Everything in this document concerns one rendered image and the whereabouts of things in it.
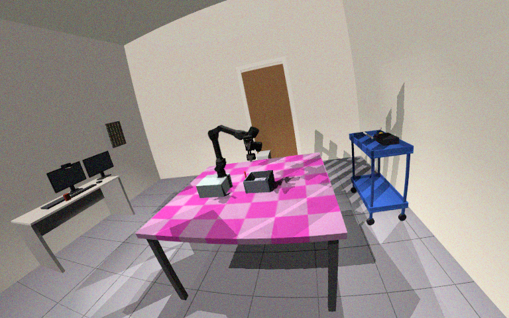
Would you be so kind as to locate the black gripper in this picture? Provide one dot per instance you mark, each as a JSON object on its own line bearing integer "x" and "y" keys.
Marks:
{"x": 248, "y": 141}

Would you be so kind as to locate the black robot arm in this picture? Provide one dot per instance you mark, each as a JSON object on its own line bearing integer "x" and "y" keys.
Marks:
{"x": 239, "y": 134}

